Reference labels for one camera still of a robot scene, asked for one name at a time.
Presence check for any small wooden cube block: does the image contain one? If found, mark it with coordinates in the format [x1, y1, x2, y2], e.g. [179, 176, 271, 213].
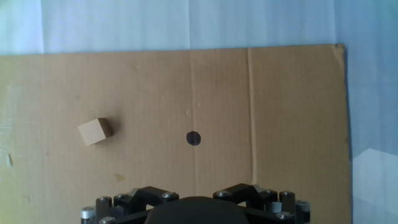
[77, 117, 114, 147]

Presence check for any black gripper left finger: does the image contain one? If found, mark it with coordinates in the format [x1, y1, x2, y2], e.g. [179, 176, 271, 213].
[80, 185, 180, 224]

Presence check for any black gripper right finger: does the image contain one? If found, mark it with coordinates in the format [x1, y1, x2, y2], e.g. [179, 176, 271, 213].
[213, 182, 312, 224]

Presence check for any brown cardboard sheet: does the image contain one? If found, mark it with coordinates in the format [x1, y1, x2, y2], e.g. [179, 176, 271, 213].
[0, 43, 354, 224]

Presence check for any black round target mark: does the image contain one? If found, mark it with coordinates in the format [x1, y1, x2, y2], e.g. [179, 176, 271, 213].
[185, 131, 202, 147]

